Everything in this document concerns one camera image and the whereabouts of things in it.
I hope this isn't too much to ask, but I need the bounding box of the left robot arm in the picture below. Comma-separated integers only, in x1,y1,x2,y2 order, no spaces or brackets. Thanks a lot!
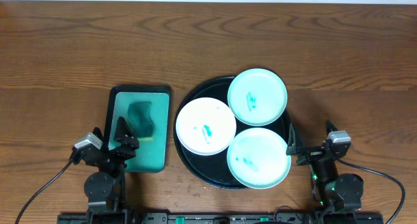
83,117,139,214

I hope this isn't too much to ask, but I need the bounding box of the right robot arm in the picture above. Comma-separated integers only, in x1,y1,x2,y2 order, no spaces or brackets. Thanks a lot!
286,120,364,213

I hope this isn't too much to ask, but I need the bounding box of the left black cable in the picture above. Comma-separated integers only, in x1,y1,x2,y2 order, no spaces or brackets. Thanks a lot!
14,158,74,224

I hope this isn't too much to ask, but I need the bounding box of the near mint green plate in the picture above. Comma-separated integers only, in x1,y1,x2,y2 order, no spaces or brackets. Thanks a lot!
227,128,291,189

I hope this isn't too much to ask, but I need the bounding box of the mint green plate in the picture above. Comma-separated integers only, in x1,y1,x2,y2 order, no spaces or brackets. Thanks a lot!
227,68,288,126
227,128,291,189

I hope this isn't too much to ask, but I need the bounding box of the far mint green plate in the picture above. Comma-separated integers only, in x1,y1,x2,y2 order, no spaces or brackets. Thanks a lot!
227,68,288,126

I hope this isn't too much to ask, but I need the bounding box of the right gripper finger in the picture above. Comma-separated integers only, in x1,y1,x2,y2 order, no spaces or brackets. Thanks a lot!
325,120,338,135
286,123,304,156

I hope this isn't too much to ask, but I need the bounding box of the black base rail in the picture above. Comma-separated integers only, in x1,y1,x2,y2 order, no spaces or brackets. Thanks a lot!
57,212,385,224

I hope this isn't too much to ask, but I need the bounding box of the round black serving tray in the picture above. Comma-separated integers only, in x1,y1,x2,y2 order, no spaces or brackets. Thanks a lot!
173,76,291,189

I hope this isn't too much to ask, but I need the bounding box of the green scrubbing sponge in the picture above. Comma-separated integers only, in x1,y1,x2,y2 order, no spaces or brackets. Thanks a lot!
128,102,154,140

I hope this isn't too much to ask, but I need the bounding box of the white plate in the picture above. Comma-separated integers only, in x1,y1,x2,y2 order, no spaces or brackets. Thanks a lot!
175,97,237,156

